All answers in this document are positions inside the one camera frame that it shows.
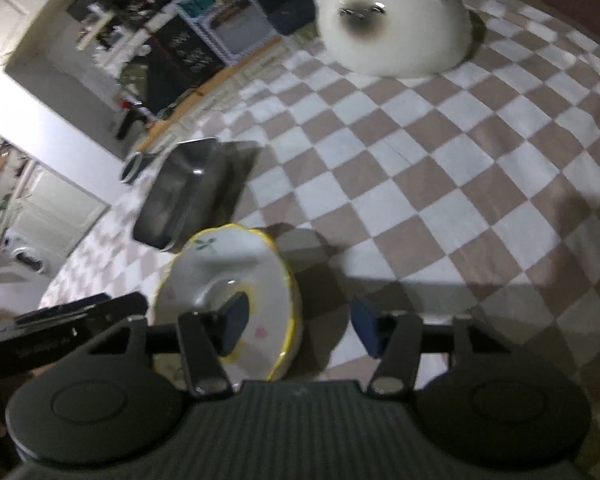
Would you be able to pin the floral bowl with yellow rim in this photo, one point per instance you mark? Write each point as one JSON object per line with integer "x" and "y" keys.
{"x": 205, "y": 270}

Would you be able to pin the white cat-shaped ceramic pot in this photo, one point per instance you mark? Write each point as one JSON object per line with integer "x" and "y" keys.
{"x": 395, "y": 25}

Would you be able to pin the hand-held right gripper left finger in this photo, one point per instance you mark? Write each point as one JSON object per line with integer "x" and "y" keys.
{"x": 235, "y": 321}

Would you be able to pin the black lettered cloth sign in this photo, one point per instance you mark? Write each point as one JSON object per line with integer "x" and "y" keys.
{"x": 180, "y": 65}

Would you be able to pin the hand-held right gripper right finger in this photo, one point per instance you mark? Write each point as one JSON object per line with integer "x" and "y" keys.
{"x": 366, "y": 327}

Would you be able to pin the square steel bowl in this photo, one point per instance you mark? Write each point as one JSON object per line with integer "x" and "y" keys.
{"x": 180, "y": 200}

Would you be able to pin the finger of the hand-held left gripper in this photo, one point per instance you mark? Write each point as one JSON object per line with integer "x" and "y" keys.
{"x": 95, "y": 310}

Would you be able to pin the brown white checkered tablecloth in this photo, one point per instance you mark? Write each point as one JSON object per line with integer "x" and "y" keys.
{"x": 430, "y": 185}

